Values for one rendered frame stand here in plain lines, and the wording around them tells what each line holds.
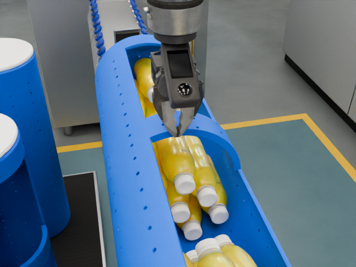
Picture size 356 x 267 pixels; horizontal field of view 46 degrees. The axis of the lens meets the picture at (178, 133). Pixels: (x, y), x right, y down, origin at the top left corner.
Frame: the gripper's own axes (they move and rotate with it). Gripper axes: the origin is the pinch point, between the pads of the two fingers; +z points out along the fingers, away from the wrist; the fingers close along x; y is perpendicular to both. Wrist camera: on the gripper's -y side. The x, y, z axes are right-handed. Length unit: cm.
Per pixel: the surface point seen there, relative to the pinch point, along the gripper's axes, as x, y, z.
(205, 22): -35, 102, 20
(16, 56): 40, 84, 19
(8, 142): 38, 32, 20
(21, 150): 36, 34, 24
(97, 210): 22, 89, 108
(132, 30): -2, 89, 16
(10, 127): 38, 39, 19
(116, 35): 4, 87, 16
